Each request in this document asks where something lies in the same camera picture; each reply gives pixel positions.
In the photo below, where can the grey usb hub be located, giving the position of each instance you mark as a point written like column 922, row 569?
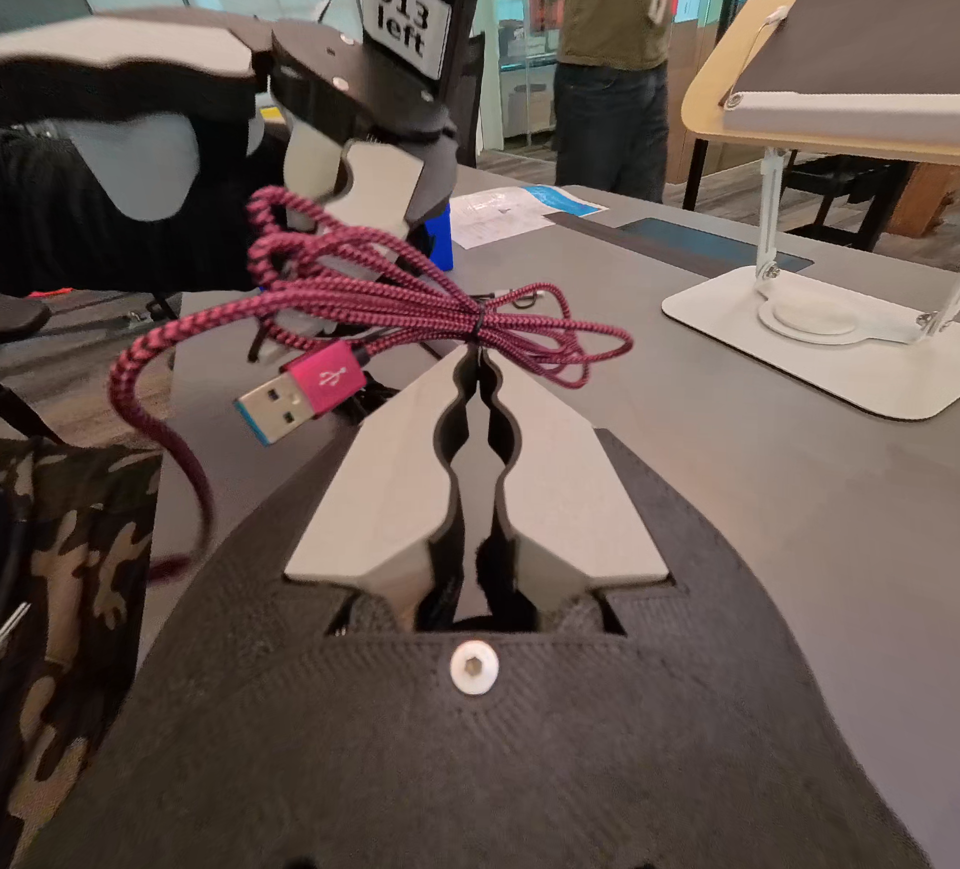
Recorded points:
column 529, row 299

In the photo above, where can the black office chair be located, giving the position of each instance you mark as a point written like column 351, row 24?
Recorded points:
column 471, row 104

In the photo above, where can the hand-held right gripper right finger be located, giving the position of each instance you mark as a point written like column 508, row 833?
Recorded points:
column 577, row 509

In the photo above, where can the camouflage pants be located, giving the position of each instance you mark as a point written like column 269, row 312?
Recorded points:
column 82, row 546

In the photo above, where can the blue bin with white label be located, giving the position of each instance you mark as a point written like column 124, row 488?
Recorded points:
column 439, row 243

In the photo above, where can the printed paper sheet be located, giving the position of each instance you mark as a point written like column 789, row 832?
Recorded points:
column 510, row 209

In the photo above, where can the wooden board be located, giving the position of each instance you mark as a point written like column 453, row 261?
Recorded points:
column 712, row 104

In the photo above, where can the black twist tie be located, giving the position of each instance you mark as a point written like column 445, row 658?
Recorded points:
column 478, row 327

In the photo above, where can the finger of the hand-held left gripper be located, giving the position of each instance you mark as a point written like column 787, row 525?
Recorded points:
column 382, row 186
column 135, row 48

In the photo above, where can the person's left hand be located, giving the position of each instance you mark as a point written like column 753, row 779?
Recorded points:
column 60, row 246

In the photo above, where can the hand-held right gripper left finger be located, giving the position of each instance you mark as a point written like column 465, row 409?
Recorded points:
column 367, row 509

